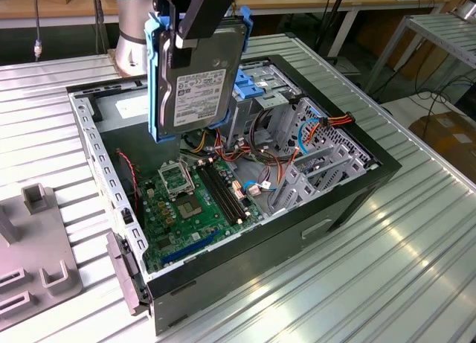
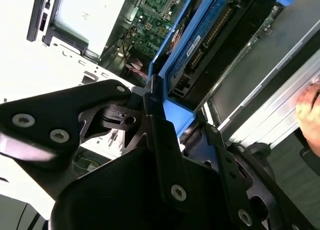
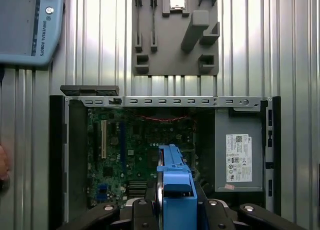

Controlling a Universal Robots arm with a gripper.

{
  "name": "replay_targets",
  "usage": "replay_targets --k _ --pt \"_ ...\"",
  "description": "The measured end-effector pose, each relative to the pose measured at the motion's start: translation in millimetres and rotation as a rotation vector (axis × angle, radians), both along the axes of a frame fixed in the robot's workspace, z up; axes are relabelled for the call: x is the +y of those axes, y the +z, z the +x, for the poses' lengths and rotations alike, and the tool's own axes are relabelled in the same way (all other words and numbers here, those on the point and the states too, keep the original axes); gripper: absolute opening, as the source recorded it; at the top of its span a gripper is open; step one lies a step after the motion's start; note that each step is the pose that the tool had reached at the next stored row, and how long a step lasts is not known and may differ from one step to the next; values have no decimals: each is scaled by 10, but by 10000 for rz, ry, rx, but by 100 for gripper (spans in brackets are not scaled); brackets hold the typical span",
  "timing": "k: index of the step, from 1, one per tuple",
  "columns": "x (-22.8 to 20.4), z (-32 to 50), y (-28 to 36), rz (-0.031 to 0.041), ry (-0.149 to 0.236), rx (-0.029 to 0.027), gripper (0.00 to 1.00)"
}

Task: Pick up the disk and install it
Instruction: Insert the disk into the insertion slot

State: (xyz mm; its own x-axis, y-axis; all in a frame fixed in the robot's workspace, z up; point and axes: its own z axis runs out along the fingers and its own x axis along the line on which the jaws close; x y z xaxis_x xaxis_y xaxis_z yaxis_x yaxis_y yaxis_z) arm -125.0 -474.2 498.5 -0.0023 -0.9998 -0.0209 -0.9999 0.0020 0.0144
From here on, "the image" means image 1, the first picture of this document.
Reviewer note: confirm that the hard disk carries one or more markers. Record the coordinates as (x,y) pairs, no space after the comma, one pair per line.
(197,97)

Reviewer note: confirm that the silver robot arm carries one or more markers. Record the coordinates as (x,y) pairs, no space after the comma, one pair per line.
(128,34)

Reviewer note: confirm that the metal disk bay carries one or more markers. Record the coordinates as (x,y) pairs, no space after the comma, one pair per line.
(303,192)

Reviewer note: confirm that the blue plastic drive latch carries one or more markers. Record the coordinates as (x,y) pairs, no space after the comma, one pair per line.
(249,86)

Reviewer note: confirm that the wooden desk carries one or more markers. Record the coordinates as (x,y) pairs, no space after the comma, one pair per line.
(290,2)

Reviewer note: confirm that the metal optical drive cage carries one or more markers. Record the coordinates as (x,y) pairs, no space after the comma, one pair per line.
(260,112)

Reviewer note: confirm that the white power supply label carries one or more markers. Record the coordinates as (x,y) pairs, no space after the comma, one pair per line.
(130,108)

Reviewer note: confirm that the grey power supply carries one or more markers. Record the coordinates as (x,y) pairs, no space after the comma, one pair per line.
(122,138)

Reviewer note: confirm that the metal locking lever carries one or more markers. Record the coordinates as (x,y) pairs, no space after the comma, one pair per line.
(190,179)

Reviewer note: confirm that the black RAM slot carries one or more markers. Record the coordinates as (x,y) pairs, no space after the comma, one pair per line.
(222,193)
(227,190)
(231,188)
(218,196)

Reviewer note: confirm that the black case fan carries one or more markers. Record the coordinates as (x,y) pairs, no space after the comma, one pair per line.
(128,194)

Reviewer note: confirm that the green motherboard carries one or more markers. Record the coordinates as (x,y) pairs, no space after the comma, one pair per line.
(208,227)

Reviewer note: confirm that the black chipset chip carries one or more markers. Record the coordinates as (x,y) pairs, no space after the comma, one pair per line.
(163,243)

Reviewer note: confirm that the blue expansion slot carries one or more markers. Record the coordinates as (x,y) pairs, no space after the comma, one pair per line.
(189,248)

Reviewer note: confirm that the black open PC case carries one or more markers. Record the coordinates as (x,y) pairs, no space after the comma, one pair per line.
(260,253)

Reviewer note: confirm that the large brown cardboard box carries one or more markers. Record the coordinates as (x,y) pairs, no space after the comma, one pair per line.
(446,142)

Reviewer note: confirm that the grey parts rack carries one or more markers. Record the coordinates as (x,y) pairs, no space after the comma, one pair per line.
(37,246)

